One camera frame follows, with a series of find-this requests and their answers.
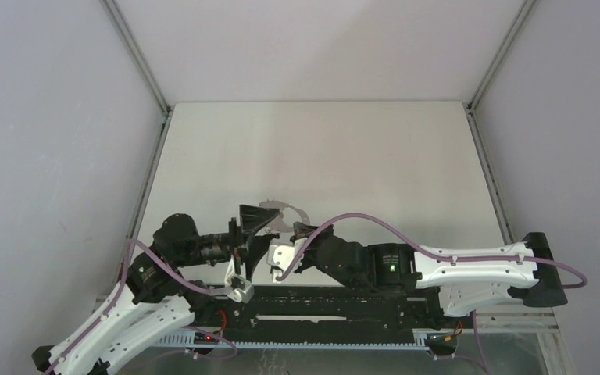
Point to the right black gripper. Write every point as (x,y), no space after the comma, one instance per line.
(323,234)

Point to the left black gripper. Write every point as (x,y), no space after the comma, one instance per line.
(253,218)

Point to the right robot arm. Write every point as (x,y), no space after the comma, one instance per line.
(462,279)

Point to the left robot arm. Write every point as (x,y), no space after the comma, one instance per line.
(163,287)

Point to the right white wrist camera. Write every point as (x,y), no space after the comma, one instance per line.
(279,258)

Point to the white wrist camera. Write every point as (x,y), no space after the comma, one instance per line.
(279,258)
(241,289)

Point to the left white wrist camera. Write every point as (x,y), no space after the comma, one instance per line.
(241,289)

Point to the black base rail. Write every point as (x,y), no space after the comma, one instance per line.
(297,314)

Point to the white cable duct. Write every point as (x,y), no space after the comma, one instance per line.
(182,339)

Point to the left aluminium frame post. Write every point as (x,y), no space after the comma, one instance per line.
(130,43)

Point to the aluminium frame post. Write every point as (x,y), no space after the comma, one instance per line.
(130,43)
(509,39)

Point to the right aluminium frame post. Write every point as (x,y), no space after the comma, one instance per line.
(509,39)

